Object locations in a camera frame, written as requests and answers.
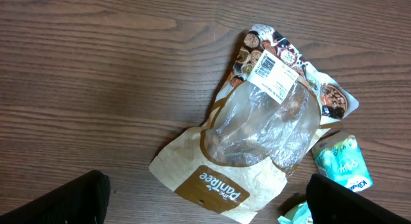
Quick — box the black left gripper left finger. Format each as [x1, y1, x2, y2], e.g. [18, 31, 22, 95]
[1, 170, 110, 224]

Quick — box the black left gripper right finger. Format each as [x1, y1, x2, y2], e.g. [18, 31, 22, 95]
[306, 173, 410, 224]

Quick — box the large teal wipes pack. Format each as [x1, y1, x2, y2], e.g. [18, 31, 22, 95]
[277, 201, 313, 224]

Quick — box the teal tissue pack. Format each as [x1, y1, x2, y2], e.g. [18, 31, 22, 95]
[311, 131, 374, 193]

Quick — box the beige brown bread bag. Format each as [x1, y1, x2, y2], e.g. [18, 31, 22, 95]
[149, 24, 359, 223]

